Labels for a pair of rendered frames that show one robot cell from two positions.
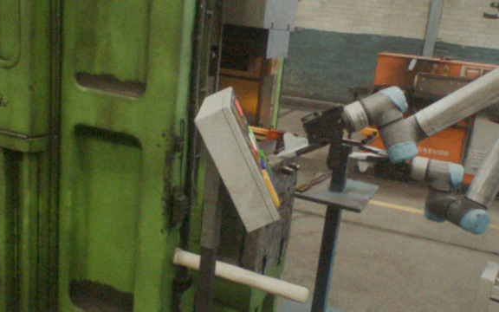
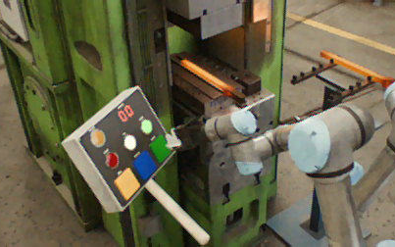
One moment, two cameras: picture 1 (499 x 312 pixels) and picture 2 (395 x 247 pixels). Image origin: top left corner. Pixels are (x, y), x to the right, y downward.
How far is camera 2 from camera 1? 1.19 m
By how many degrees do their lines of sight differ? 36
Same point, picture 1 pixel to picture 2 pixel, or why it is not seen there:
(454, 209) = not seen: hidden behind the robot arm
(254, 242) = (207, 176)
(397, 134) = (237, 155)
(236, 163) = (88, 172)
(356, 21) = not seen: outside the picture
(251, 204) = (104, 197)
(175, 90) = (114, 76)
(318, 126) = (183, 133)
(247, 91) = (236, 34)
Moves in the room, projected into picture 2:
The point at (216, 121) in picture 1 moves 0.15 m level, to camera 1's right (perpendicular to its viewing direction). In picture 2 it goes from (72, 146) to (109, 162)
